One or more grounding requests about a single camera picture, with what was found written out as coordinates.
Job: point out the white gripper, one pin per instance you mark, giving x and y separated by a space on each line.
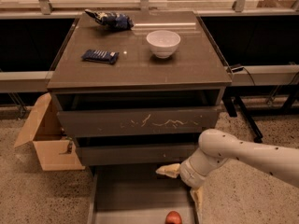
187 173

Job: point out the red apple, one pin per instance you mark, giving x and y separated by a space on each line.
173 217

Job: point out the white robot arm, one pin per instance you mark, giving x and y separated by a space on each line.
216 147

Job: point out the grey middle drawer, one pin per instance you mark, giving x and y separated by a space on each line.
155 148

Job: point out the grey drawer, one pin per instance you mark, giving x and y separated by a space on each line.
155 148
136 112
135 194

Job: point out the grey bottom drawer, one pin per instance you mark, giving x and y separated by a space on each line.
135 194

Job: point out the grey top drawer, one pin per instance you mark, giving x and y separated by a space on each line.
136 112

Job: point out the grey drawer cabinet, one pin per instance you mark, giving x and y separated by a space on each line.
195 66

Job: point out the black wheeled stand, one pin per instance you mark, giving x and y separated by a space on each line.
230 102

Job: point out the open cardboard box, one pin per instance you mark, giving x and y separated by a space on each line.
42 129

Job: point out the white ceramic bowl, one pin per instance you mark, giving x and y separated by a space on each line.
163 43

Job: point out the blue flat snack packet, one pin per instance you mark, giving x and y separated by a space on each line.
100 56

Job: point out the blue crumpled chip bag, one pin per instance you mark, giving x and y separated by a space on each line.
113 20

